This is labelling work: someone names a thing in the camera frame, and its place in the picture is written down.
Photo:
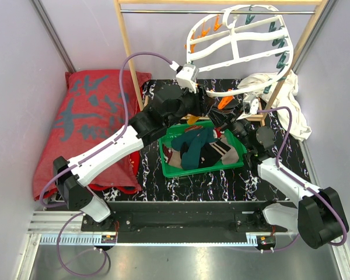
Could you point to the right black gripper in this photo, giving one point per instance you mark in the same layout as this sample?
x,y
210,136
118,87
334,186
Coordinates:
x,y
237,108

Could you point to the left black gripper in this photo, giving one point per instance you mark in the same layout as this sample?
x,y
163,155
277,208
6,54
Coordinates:
x,y
199,100

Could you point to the orange clip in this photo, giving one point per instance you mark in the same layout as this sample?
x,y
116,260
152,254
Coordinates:
x,y
224,102

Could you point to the dark teal sock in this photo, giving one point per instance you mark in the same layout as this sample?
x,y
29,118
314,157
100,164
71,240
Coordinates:
x,y
190,143

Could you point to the white oval clip hanger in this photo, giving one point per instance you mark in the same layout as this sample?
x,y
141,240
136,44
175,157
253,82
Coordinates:
x,y
239,49

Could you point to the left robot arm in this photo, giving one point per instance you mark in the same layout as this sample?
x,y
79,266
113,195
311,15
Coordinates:
x,y
168,106

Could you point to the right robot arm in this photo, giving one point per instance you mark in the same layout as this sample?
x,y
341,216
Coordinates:
x,y
291,186

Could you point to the brown orange striped sock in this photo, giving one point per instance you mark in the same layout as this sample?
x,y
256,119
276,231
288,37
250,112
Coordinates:
x,y
194,128

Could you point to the grey black sock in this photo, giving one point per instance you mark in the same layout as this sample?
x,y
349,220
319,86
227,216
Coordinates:
x,y
231,156

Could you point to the black striped sock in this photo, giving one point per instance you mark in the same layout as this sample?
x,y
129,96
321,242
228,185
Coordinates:
x,y
211,153

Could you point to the white crumpled cloth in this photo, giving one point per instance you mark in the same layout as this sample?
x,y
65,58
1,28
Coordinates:
x,y
286,97

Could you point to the black marbled mat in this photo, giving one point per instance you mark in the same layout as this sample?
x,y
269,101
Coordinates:
x,y
221,185

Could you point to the green plastic basket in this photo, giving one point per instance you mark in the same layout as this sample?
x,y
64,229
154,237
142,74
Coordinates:
x,y
179,129

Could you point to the metal hanging rod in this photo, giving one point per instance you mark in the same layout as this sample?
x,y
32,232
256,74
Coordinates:
x,y
215,12

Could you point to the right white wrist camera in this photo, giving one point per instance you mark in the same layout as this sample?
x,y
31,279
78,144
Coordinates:
x,y
250,106

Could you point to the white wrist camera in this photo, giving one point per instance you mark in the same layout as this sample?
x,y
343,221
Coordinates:
x,y
250,106
186,75

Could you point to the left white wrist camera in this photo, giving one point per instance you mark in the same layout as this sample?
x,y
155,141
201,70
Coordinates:
x,y
186,75

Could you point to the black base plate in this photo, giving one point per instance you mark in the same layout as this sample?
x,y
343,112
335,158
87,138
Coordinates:
x,y
186,223

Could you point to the wooden clothes rack frame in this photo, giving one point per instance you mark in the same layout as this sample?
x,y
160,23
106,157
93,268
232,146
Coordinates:
x,y
210,58

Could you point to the aluminium rail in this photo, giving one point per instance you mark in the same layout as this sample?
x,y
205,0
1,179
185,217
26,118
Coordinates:
x,y
65,227

